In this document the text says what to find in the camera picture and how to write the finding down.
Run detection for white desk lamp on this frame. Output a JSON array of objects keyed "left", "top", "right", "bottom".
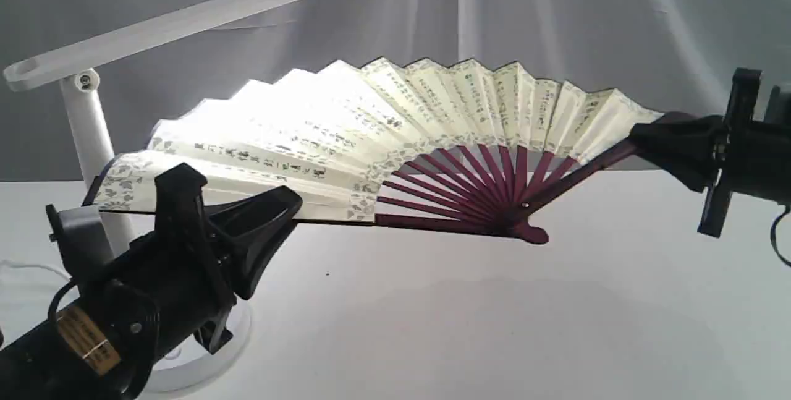
[{"left": 4, "top": 0, "right": 299, "bottom": 392}]

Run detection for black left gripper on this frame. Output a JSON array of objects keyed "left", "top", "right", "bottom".
[{"left": 46, "top": 163, "right": 303, "bottom": 357}]

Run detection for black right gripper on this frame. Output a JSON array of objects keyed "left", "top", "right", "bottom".
[{"left": 628, "top": 67, "right": 790, "bottom": 237}]

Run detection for white cable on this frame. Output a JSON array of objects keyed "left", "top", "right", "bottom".
[{"left": 0, "top": 258, "right": 72, "bottom": 283}]

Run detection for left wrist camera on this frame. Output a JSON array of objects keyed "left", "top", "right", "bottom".
[{"left": 45, "top": 205, "right": 115, "bottom": 295}]

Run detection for folding paper fan maroon ribs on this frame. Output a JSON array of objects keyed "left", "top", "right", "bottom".
[{"left": 82, "top": 57, "right": 665, "bottom": 245}]

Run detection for white backdrop curtain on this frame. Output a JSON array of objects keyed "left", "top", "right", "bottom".
[{"left": 2, "top": 0, "right": 789, "bottom": 151}]

